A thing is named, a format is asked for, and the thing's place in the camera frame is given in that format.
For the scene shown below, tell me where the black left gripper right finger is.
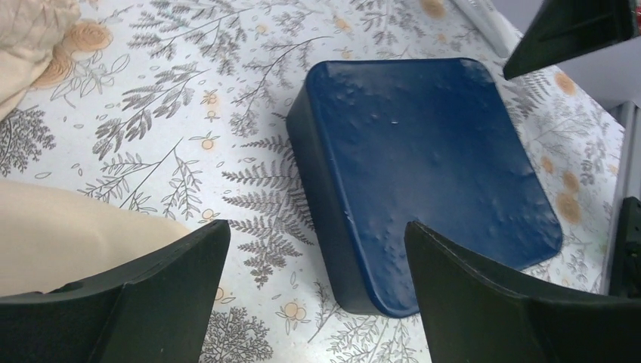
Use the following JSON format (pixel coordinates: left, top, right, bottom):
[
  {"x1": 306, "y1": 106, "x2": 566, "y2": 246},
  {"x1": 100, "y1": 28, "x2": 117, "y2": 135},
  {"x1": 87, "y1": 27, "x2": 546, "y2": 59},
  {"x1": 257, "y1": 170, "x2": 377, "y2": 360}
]
[{"x1": 404, "y1": 222, "x2": 640, "y2": 362}]

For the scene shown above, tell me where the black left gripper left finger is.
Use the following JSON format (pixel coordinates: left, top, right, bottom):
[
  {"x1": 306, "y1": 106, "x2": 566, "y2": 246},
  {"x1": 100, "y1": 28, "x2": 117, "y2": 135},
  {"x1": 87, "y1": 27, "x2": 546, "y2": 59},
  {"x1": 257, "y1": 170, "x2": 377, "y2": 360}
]
[{"x1": 1, "y1": 220, "x2": 231, "y2": 362}]

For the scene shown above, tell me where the floral tablecloth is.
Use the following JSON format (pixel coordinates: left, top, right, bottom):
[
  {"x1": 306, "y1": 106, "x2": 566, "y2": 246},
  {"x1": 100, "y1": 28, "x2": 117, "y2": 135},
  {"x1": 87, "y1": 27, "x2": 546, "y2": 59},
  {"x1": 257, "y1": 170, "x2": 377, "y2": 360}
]
[{"x1": 1, "y1": 1, "x2": 623, "y2": 362}]

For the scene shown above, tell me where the navy box lid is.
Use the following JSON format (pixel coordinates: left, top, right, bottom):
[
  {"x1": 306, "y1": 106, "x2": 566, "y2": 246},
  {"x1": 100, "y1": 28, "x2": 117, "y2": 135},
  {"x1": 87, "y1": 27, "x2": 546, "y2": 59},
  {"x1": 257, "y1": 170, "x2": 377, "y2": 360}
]
[{"x1": 286, "y1": 57, "x2": 563, "y2": 318}]

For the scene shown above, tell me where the beige crumpled cloth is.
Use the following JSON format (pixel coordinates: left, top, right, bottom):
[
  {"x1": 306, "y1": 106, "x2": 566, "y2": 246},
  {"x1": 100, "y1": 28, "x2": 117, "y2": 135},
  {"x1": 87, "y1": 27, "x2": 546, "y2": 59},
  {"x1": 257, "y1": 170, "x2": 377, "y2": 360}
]
[{"x1": 1, "y1": 1, "x2": 188, "y2": 296}]

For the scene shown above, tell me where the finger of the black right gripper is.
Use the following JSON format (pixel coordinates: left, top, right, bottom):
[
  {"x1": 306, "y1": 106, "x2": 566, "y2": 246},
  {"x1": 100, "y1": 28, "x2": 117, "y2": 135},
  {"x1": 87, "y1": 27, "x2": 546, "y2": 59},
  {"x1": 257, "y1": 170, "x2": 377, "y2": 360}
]
[{"x1": 503, "y1": 0, "x2": 640, "y2": 80}]

